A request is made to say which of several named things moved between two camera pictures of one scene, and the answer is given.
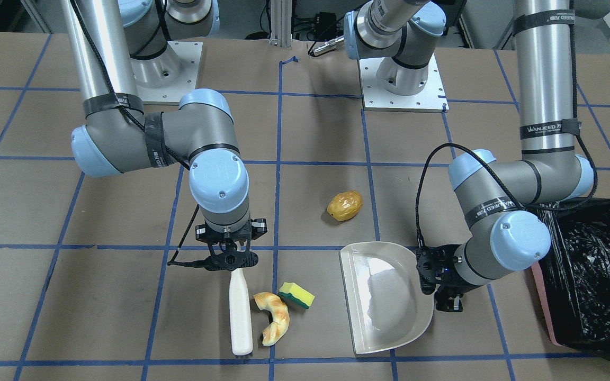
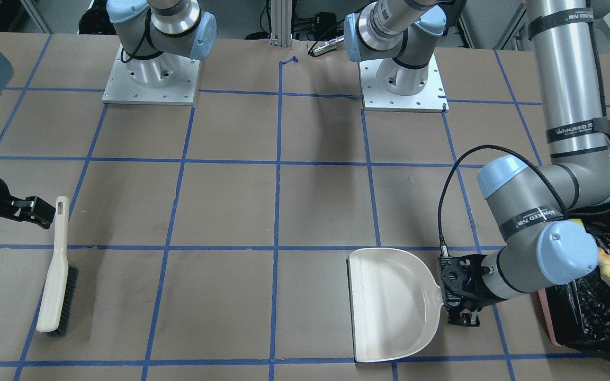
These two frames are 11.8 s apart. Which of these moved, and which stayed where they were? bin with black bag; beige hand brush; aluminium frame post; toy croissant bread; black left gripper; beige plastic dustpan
Moved: beige hand brush; beige plastic dustpan; toy croissant bread; black left gripper
Stayed: bin with black bag; aluminium frame post
